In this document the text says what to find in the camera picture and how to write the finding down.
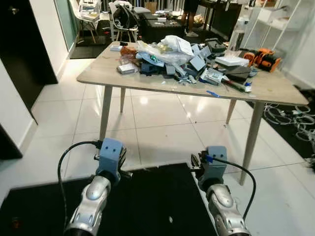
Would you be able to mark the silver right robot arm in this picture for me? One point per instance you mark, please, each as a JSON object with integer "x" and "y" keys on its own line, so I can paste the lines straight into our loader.
{"x": 224, "y": 206}

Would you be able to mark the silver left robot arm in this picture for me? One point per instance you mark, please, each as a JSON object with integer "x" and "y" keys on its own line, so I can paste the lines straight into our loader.
{"x": 93, "y": 196}

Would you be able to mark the black floor mat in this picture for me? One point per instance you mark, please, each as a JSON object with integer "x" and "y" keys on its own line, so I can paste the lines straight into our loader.
{"x": 147, "y": 206}

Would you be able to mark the blue tape strip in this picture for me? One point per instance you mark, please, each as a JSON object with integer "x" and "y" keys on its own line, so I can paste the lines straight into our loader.
{"x": 212, "y": 93}

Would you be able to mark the small white box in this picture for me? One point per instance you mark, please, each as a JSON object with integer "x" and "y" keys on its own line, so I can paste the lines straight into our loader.
{"x": 127, "y": 69}

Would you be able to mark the grey-blue small box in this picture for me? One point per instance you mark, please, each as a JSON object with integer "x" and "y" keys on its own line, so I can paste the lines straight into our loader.
{"x": 197, "y": 62}

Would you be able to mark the light wooden table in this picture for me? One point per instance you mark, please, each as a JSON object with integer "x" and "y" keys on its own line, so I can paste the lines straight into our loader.
{"x": 275, "y": 91}

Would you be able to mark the flat white box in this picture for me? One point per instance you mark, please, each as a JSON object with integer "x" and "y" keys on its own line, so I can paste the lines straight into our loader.
{"x": 231, "y": 61}

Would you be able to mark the orange packet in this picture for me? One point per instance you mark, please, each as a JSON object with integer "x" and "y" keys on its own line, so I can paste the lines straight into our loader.
{"x": 129, "y": 49}

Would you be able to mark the white plastic bag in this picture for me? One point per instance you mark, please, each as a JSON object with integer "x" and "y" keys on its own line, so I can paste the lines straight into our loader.
{"x": 177, "y": 46}

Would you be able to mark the orange black power tool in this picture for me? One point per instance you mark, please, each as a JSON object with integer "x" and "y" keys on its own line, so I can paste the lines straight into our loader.
{"x": 267, "y": 60}

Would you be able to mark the black low cabinet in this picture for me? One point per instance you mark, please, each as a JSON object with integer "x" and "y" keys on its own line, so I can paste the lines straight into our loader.
{"x": 160, "y": 29}

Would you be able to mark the person's bare legs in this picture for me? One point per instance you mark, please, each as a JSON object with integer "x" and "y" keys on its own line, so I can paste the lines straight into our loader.
{"x": 189, "y": 19}

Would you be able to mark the dark door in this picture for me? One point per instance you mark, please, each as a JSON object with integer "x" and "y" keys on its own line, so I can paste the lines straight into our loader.
{"x": 24, "y": 44}

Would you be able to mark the white shelf rack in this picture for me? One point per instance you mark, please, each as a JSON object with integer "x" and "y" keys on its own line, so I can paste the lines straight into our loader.
{"x": 278, "y": 24}

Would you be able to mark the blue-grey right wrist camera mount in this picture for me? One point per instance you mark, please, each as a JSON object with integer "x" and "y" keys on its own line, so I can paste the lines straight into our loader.
{"x": 215, "y": 164}

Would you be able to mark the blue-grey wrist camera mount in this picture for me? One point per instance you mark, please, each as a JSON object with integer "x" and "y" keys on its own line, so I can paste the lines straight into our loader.
{"x": 215, "y": 164}
{"x": 109, "y": 155}

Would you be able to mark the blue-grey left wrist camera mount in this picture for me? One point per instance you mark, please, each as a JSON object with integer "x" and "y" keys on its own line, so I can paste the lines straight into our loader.
{"x": 109, "y": 155}

